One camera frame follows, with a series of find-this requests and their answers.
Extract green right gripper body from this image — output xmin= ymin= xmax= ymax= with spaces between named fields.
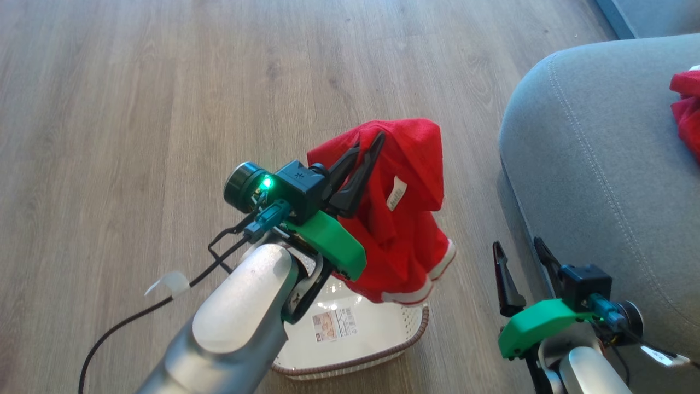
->
xmin=497 ymin=298 xmax=596 ymax=361

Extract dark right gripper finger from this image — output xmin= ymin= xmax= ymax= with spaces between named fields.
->
xmin=533 ymin=236 xmax=565 ymax=299
xmin=492 ymin=241 xmax=527 ymax=318

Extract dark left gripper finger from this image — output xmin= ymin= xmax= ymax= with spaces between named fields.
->
xmin=326 ymin=142 xmax=362 ymax=193
xmin=328 ymin=131 xmax=387 ymax=219

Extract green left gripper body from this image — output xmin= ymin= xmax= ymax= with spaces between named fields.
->
xmin=283 ymin=210 xmax=368 ymax=283

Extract red garment white striped cuffs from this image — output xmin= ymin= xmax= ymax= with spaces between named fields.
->
xmin=307 ymin=118 xmax=457 ymax=306

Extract red garment white band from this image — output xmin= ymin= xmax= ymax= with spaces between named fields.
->
xmin=669 ymin=65 xmax=700 ymax=166

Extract white plastic laundry basket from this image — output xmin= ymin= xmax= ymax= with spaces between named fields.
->
xmin=271 ymin=273 xmax=430 ymax=381

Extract printed label sticker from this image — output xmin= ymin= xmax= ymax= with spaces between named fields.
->
xmin=311 ymin=307 xmax=358 ymax=343

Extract grey fabric sofa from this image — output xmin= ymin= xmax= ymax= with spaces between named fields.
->
xmin=498 ymin=33 xmax=700 ymax=394

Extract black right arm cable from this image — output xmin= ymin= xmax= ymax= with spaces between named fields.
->
xmin=604 ymin=327 xmax=700 ymax=386

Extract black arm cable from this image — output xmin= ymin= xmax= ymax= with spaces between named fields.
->
xmin=78 ymin=218 xmax=259 ymax=394
xmin=604 ymin=327 xmax=700 ymax=386

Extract white tape tag right cable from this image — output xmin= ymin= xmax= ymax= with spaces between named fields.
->
xmin=640 ymin=345 xmax=691 ymax=367

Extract white tape tag cable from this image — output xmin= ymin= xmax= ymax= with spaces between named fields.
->
xmin=144 ymin=270 xmax=191 ymax=298
xmin=640 ymin=345 xmax=691 ymax=367

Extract white tape tag left cable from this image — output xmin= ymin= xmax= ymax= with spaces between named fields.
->
xmin=144 ymin=270 xmax=191 ymax=298

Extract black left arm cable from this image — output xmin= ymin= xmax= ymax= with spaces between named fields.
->
xmin=78 ymin=218 xmax=259 ymax=394

